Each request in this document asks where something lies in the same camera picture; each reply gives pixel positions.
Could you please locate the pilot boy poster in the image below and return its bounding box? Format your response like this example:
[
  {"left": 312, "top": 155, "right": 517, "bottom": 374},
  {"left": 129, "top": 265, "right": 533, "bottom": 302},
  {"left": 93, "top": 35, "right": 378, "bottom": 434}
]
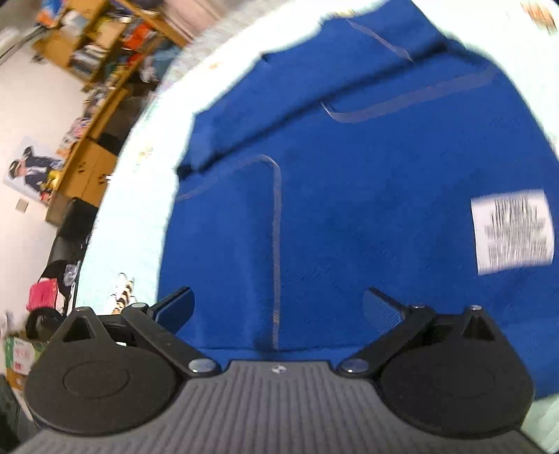
[{"left": 3, "top": 137, "right": 65, "bottom": 205}]

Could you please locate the bee pattern quilted bedspread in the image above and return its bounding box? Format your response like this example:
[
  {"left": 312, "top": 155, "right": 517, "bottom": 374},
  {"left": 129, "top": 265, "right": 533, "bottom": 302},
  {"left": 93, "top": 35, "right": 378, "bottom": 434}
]
[{"left": 74, "top": 0, "right": 559, "bottom": 446}]

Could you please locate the blue knit sweater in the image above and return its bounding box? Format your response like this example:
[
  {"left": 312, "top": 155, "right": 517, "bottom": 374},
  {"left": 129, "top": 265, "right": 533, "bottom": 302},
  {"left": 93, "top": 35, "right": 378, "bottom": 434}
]
[{"left": 158, "top": 1, "right": 558, "bottom": 397}]

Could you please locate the wooden bookshelf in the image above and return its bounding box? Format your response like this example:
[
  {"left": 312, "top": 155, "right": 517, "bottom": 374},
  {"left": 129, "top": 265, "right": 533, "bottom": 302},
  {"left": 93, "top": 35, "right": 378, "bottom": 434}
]
[{"left": 32, "top": 1, "right": 188, "bottom": 93}]

